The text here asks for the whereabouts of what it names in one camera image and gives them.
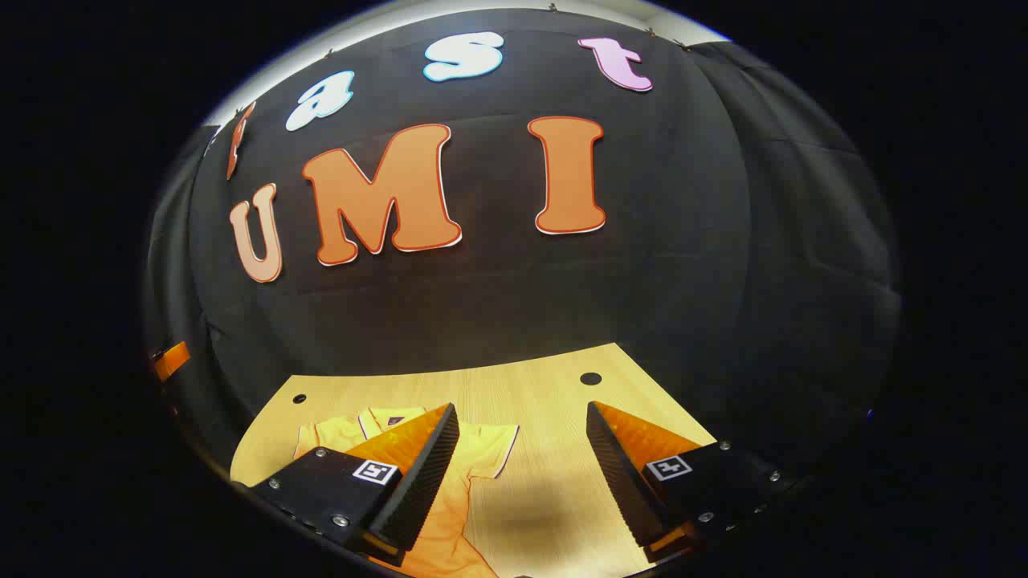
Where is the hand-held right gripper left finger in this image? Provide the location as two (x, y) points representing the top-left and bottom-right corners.
(231, 403), (461, 567)

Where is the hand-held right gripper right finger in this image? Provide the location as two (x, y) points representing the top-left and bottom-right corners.
(585, 401), (798, 563)

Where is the orange T-shirt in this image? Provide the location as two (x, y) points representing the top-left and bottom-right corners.
(293, 405), (520, 578)

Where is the black backdrop cloth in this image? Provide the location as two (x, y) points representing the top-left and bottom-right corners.
(143, 8), (902, 482)

